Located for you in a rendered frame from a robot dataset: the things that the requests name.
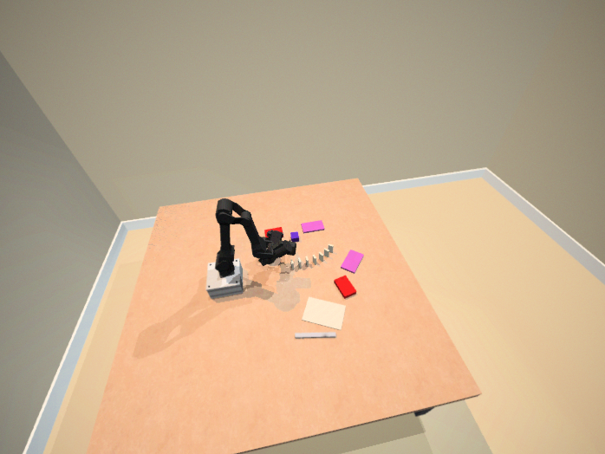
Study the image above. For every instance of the pink flat rectangular slab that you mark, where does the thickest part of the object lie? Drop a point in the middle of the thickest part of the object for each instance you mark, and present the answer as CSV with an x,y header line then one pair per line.
x,y
352,261

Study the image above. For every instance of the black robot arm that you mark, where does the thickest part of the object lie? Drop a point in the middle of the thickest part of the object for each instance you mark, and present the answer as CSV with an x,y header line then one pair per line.
x,y
225,257

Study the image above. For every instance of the pink flat rectangular block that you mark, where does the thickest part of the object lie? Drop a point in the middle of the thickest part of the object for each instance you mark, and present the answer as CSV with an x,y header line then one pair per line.
x,y
312,226

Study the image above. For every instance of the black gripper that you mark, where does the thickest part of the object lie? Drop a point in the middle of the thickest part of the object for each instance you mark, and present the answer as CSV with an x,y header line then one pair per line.
x,y
293,245

